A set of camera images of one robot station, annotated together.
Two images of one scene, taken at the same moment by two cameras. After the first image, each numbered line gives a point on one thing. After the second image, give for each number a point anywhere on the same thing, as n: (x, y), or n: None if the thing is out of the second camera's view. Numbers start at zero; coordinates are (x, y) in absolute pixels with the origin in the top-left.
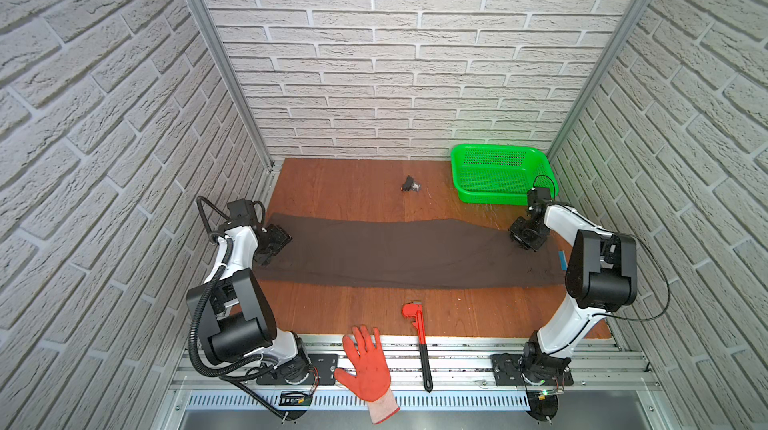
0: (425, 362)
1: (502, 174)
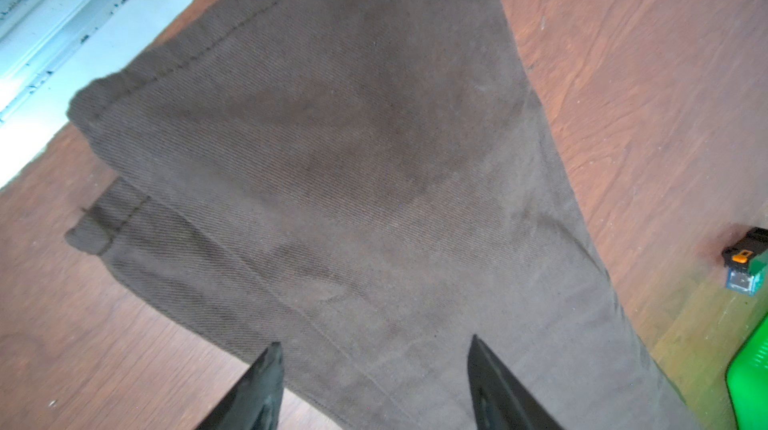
0: None
1: (746, 375)
